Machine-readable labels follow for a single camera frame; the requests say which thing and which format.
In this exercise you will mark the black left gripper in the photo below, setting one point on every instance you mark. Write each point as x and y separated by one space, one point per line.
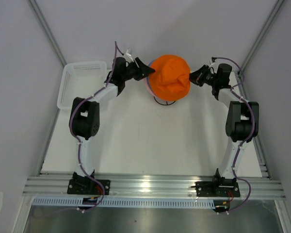
141 71

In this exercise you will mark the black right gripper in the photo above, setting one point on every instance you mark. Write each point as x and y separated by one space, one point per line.
196 75

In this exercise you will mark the blue bucket hat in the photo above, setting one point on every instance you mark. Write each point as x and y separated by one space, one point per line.
150 66

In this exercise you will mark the orange bucket hat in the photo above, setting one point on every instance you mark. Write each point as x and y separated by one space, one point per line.
171 78

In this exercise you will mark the pink bucket hat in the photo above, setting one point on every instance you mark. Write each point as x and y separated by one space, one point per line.
146 81

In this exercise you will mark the lavender bucket hat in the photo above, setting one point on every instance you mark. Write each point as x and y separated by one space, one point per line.
158 97

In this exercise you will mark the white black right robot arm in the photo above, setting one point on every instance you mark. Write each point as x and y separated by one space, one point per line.
242 125

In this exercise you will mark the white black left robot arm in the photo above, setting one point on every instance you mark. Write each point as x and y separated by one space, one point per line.
84 122

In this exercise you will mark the white perforated plastic basket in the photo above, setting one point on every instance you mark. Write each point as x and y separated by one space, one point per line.
80 79

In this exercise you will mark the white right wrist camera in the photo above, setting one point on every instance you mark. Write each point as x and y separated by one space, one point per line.
213 65

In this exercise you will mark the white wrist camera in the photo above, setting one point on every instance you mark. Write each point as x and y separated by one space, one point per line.
213 65
128 56

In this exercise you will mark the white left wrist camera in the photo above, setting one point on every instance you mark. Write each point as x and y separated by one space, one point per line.
128 56

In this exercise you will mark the black wire hat stand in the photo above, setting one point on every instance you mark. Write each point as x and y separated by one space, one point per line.
163 102

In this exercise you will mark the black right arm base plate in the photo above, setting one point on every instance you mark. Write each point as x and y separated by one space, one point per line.
212 189

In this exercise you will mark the aluminium mounting rail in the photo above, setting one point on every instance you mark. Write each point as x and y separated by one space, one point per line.
150 186

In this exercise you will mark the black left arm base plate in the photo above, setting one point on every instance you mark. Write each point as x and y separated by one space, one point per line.
84 188

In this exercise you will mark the white slotted cable duct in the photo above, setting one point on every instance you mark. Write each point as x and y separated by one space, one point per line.
125 202

